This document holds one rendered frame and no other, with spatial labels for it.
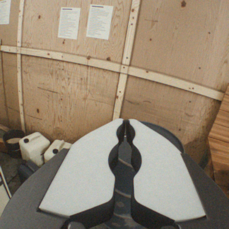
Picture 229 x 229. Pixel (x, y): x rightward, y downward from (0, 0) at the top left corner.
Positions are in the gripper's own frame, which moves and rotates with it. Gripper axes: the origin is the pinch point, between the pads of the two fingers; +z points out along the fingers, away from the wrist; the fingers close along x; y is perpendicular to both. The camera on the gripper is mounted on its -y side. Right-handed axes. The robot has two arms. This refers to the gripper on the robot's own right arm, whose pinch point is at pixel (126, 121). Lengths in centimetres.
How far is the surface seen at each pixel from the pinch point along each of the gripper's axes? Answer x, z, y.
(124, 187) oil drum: 2, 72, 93
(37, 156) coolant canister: -93, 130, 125
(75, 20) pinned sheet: -46, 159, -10
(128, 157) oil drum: 3, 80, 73
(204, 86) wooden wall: 65, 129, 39
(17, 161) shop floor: -127, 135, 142
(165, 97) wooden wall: 34, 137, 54
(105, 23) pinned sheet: -18, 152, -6
